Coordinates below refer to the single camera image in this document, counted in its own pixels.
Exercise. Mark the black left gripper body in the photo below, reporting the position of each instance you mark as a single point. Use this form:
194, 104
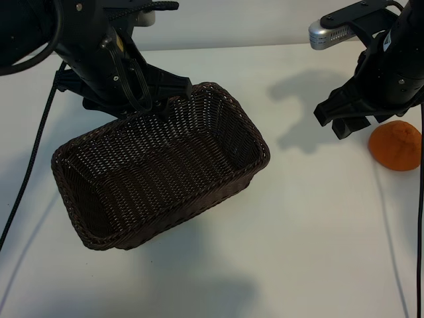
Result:
99, 76

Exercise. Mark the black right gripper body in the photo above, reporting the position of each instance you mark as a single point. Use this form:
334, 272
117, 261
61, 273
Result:
391, 76

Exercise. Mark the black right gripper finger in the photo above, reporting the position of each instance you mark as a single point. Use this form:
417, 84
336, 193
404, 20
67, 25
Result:
358, 123
342, 129

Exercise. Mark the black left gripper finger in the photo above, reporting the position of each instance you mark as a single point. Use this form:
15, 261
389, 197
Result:
132, 113
163, 109

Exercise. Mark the orange fruit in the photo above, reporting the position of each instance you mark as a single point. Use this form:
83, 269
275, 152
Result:
395, 147

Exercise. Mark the dark brown woven basket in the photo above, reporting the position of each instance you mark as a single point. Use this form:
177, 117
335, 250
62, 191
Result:
159, 172

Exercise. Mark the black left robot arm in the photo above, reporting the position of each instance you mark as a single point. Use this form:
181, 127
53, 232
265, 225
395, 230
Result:
30, 30

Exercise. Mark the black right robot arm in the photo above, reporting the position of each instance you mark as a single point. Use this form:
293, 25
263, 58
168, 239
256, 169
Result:
414, 13

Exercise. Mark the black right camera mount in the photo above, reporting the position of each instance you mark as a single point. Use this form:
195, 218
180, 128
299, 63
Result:
357, 16

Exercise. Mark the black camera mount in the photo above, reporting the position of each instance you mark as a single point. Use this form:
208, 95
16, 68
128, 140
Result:
357, 16
159, 6

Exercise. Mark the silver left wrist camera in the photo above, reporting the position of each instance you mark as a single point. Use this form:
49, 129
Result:
147, 19

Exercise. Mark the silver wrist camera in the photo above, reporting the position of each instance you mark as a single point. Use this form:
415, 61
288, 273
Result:
147, 19
323, 36

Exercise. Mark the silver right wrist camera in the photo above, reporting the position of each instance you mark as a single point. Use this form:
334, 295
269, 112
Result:
323, 36

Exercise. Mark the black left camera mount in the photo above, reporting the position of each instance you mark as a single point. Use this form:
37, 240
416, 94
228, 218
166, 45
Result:
159, 6

